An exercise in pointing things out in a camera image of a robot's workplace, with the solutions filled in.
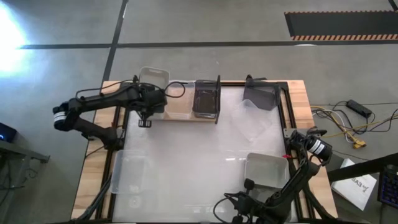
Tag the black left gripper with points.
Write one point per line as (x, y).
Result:
(150, 99)

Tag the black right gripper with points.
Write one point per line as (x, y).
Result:
(248, 205)

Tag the clear plastic container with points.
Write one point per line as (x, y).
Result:
(155, 76)

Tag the grey plastic basket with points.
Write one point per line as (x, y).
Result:
(265, 169)

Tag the dark smoked plastic basket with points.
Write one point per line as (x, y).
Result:
(261, 96)
(205, 116)
(205, 99)

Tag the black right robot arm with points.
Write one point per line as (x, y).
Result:
(298, 180)

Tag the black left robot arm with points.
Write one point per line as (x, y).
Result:
(93, 101)

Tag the white paper sheet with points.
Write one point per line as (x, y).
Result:
(354, 186)

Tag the black diagonal bar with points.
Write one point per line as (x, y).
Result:
(357, 169)

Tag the grey side desk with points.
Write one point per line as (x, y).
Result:
(18, 152)

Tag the black device with blue light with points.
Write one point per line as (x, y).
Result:
(7, 132)

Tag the black keyboard with coloured keys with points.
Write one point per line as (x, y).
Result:
(388, 186)

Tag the black power adapter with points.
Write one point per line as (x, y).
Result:
(359, 108)

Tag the black mat with hazard stripes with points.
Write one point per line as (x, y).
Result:
(342, 25)

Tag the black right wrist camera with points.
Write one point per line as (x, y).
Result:
(249, 183)

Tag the black aluminium table frame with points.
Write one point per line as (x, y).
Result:
(233, 83)

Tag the grey metal bracket plate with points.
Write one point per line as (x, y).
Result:
(288, 133)

